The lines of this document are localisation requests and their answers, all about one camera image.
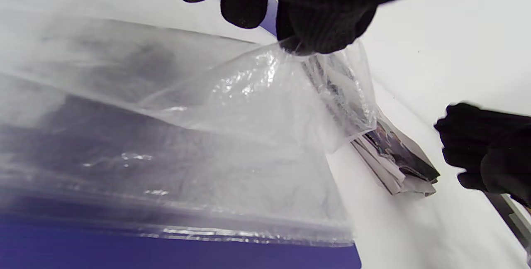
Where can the person's right hand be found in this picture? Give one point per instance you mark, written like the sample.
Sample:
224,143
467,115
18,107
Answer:
493,152

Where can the person's left hand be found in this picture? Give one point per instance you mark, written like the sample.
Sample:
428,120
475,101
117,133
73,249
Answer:
315,7

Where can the newspaper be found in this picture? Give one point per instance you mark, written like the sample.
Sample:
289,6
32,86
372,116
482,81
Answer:
398,157

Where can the blue folder with clear sleeves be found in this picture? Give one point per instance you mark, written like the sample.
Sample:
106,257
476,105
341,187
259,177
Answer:
166,157

